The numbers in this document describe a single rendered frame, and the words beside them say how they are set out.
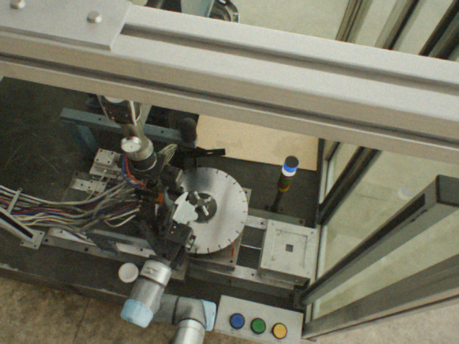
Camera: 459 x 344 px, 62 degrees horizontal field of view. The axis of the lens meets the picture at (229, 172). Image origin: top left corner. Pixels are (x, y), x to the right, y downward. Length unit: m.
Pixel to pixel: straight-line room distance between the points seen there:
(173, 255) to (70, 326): 1.41
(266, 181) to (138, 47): 1.43
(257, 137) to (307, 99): 1.51
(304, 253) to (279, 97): 1.19
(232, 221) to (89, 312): 1.23
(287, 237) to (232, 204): 0.23
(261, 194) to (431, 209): 1.08
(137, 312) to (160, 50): 0.82
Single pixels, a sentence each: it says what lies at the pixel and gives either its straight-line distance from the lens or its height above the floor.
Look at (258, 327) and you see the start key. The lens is 1.32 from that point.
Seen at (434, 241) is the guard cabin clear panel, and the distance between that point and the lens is 0.68.
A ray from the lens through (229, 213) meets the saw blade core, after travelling 1.36.
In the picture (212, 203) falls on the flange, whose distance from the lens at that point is 1.36.
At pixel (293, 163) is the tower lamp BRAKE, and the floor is 1.16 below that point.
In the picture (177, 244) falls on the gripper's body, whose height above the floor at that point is 1.24.
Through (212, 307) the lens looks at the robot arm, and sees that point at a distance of 1.08.
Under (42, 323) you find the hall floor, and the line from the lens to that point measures 2.42.
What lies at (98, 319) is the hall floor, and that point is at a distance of 2.32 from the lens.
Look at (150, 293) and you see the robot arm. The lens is 1.00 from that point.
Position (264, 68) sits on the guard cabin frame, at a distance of 0.23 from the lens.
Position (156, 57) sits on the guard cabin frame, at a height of 2.05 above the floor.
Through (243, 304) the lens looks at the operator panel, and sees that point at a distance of 1.34.
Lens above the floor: 2.22
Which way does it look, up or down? 63 degrees down
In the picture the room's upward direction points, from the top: 4 degrees clockwise
